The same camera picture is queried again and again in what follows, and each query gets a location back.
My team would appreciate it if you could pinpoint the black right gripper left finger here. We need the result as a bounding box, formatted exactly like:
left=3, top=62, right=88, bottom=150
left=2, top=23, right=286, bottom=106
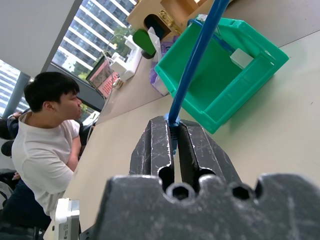
left=128, top=115, right=175, bottom=191

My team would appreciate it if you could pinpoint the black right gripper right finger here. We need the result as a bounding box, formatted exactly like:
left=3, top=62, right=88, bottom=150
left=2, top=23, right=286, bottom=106
left=177, top=119, right=243, bottom=193

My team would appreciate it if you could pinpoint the blue cable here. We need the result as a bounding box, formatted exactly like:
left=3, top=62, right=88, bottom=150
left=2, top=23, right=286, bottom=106
left=163, top=0, right=230, bottom=156

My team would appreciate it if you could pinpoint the green plastic bin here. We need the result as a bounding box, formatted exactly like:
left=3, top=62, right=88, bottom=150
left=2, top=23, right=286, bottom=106
left=154, top=14, right=290, bottom=135

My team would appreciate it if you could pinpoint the white coupler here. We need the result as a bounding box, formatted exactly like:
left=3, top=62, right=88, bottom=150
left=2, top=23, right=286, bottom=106
left=230, top=48, right=254, bottom=69

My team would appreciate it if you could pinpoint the purple plastic bag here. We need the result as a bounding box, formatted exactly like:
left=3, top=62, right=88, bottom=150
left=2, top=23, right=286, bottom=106
left=149, top=34, right=180, bottom=96

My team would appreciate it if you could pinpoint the laptop with red screen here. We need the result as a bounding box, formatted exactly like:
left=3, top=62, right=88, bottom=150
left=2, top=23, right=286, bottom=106
left=85, top=55, right=120, bottom=98

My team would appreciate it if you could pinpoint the white power adapter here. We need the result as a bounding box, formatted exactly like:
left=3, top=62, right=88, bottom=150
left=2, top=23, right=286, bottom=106
left=109, top=34, right=143, bottom=82

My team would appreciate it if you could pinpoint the person in white t-shirt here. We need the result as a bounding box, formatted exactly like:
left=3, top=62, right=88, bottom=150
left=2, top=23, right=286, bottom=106
left=0, top=71, right=83, bottom=240

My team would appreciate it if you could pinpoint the green and black cylinder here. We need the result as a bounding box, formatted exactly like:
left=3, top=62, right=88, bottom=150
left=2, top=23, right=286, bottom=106
left=132, top=28, right=157, bottom=60

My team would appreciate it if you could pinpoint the white device with label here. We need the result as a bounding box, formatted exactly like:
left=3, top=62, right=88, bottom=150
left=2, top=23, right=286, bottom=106
left=49, top=197, right=81, bottom=240

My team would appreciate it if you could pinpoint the wooden box with brass latch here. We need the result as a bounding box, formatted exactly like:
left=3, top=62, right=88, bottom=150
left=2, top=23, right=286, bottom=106
left=126, top=0, right=216, bottom=41

